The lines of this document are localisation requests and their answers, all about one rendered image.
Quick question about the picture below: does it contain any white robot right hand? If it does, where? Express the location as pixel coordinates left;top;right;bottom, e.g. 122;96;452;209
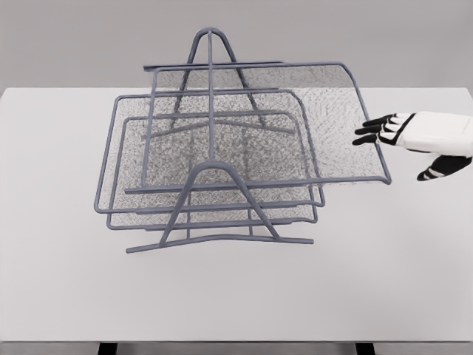
352;110;473;183

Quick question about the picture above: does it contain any grey mesh tray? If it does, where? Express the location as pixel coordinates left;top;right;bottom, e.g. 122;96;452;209
92;87;327;216
106;109;319;231
140;59;392;188

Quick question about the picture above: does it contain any grey mesh tray, narrow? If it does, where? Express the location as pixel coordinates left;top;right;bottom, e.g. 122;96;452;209
106;109;319;231

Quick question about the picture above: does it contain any grey mesh tray, wide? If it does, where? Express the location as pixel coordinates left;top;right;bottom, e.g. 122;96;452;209
92;87;327;216

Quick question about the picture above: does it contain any grey wire rack frame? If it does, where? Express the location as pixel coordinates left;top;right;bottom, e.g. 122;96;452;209
125;26;315;254

